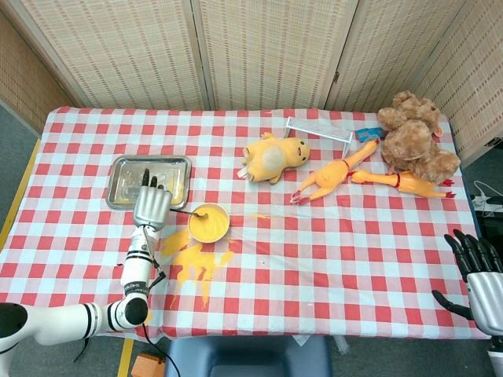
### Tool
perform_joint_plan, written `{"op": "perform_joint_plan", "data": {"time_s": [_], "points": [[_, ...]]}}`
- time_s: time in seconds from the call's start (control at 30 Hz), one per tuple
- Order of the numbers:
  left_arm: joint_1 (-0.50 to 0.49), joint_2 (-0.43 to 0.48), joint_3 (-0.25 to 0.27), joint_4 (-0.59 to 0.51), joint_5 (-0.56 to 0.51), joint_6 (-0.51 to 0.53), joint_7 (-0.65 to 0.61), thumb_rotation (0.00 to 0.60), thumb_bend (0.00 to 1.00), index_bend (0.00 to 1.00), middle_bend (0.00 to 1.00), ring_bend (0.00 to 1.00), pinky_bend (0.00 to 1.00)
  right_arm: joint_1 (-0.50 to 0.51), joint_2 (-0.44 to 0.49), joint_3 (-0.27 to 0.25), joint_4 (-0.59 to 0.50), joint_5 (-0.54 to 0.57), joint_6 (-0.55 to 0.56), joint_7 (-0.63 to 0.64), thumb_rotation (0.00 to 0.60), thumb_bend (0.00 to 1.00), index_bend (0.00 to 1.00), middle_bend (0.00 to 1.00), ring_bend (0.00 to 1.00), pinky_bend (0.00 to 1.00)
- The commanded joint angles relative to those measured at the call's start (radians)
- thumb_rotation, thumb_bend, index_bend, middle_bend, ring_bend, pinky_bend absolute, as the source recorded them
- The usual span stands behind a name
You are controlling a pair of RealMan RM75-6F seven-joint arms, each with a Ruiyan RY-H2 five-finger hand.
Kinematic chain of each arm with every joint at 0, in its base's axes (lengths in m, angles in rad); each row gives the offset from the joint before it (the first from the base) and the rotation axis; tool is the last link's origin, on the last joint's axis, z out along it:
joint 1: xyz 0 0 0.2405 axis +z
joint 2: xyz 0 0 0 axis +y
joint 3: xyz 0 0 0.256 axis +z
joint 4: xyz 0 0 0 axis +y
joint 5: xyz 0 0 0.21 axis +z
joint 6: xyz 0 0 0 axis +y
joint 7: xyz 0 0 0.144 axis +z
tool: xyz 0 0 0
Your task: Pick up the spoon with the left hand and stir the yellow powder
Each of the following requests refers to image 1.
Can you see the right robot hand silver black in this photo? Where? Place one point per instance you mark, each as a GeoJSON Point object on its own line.
{"type": "Point", "coordinates": [487, 298]}

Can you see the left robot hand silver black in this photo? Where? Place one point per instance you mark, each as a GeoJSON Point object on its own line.
{"type": "Point", "coordinates": [152, 206]}

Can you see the black spoon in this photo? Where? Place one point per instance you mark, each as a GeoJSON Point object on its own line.
{"type": "Point", "coordinates": [184, 212]}

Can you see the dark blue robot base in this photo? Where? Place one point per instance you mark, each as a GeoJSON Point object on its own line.
{"type": "Point", "coordinates": [247, 357]}

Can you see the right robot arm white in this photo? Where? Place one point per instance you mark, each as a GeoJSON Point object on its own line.
{"type": "Point", "coordinates": [497, 357]}

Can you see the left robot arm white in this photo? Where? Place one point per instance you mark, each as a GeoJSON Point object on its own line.
{"type": "Point", "coordinates": [135, 271]}

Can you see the silver metal tray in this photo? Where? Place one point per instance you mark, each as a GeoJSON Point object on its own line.
{"type": "Point", "coordinates": [125, 176]}

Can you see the off-white bowl yellow powder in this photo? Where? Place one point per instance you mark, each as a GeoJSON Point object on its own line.
{"type": "Point", "coordinates": [208, 231]}

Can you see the spilled yellow powder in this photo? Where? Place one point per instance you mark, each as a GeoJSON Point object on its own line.
{"type": "Point", "coordinates": [192, 257]}

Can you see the black box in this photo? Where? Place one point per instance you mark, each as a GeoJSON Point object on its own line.
{"type": "Point", "coordinates": [493, 225]}

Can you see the yellow plush toy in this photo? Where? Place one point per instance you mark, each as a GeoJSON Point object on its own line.
{"type": "Point", "coordinates": [271, 159]}

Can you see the yellow rubber chicken toy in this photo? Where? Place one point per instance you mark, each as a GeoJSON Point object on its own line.
{"type": "Point", "coordinates": [408, 184]}
{"type": "Point", "coordinates": [326, 176]}

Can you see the woven folding screen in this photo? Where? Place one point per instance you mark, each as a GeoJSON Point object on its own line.
{"type": "Point", "coordinates": [118, 51]}

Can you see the orange box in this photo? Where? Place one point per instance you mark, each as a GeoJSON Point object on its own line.
{"type": "Point", "coordinates": [147, 366]}

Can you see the red white checkered tablecloth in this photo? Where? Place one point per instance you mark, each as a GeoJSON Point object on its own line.
{"type": "Point", "coordinates": [314, 255]}

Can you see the brown teddy bear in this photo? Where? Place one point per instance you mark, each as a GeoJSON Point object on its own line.
{"type": "Point", "coordinates": [408, 141]}

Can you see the white clear plastic rack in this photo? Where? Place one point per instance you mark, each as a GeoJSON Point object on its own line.
{"type": "Point", "coordinates": [314, 129]}

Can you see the small blue toy car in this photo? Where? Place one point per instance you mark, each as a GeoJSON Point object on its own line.
{"type": "Point", "coordinates": [367, 134]}

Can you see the small black bracket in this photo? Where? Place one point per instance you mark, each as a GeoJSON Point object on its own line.
{"type": "Point", "coordinates": [495, 142]}

